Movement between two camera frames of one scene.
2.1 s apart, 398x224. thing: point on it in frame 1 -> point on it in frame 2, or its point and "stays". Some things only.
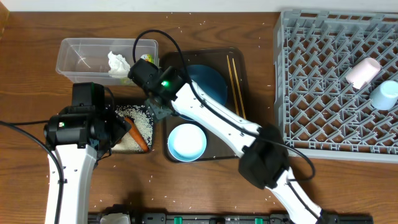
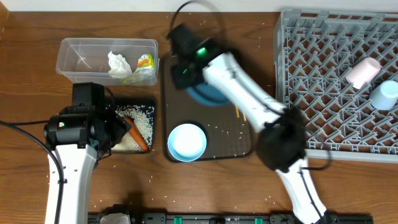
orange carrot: (135, 134) stays
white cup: (364, 71) stays
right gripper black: (160, 111) -> (185, 80)
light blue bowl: (186, 142) stays
